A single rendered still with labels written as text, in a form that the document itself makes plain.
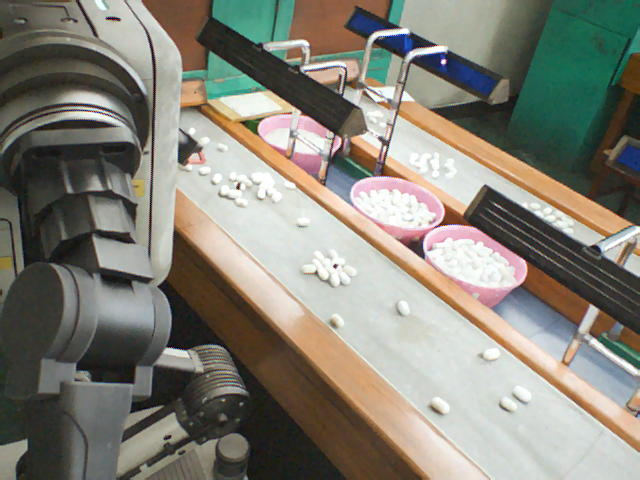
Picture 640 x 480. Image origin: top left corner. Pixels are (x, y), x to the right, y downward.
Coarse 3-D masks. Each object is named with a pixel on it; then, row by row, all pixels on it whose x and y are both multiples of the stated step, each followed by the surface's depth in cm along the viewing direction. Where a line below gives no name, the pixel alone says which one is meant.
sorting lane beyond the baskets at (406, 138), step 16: (352, 96) 250; (384, 112) 242; (400, 128) 233; (416, 128) 235; (400, 144) 222; (416, 144) 224; (432, 144) 227; (400, 160) 212; (416, 160) 214; (464, 160) 220; (464, 176) 211; (480, 176) 213; (496, 176) 215; (448, 192) 200; (464, 192) 202; (512, 192) 207; (528, 208) 200; (544, 208) 202; (576, 224) 197; (592, 240) 191; (608, 256) 185
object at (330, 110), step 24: (216, 24) 178; (216, 48) 176; (240, 48) 171; (264, 48) 166; (264, 72) 164; (288, 72) 160; (288, 96) 158; (312, 96) 154; (336, 96) 150; (336, 120) 148; (360, 120) 148
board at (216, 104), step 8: (272, 96) 227; (208, 104) 215; (216, 104) 214; (224, 104) 215; (280, 104) 223; (288, 104) 224; (224, 112) 210; (232, 112) 211; (264, 112) 215; (272, 112) 217; (280, 112) 219; (232, 120) 207; (240, 120) 209
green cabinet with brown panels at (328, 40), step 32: (160, 0) 189; (192, 0) 195; (224, 0) 201; (256, 0) 210; (288, 0) 217; (320, 0) 227; (352, 0) 237; (384, 0) 248; (192, 32) 201; (256, 32) 216; (288, 32) 224; (320, 32) 235; (192, 64) 207; (224, 64) 213
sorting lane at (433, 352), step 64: (192, 192) 175; (256, 192) 181; (256, 256) 157; (384, 256) 166; (384, 320) 146; (448, 320) 150; (448, 384) 133; (512, 384) 136; (512, 448) 122; (576, 448) 125
